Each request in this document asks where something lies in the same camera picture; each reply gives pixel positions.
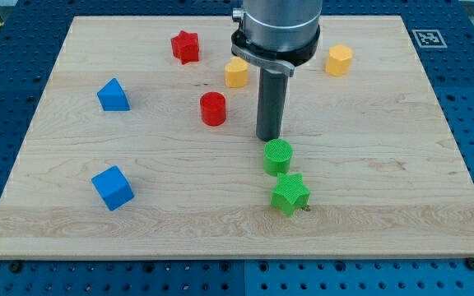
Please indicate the blue cube block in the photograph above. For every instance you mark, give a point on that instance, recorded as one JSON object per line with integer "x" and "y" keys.
{"x": 113, "y": 187}

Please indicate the yellow hexagon block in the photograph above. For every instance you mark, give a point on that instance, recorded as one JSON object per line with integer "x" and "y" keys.
{"x": 338, "y": 60}

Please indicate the red star block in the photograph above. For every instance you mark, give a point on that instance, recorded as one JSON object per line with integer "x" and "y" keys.
{"x": 185, "y": 47}

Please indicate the green cylinder block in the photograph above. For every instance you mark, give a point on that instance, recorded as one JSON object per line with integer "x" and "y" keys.
{"x": 277, "y": 154}

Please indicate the black white fiducial marker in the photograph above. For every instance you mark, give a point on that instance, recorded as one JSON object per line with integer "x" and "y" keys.
{"x": 429, "y": 39}

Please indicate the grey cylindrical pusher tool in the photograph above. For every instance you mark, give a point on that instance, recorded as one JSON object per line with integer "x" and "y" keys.
{"x": 271, "y": 101}

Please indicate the red cylinder block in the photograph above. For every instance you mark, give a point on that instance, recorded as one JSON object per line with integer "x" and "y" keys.
{"x": 213, "y": 111}

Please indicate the yellow heart block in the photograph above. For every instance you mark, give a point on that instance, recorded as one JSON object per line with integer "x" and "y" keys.
{"x": 236, "y": 73}

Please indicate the blue triangle block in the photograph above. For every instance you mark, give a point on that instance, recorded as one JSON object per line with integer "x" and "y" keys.
{"x": 112, "y": 97}

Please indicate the wooden board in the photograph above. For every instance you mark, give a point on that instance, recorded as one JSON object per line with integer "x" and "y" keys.
{"x": 385, "y": 175}

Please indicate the green star block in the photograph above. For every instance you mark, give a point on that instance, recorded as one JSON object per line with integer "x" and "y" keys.
{"x": 290, "y": 193}

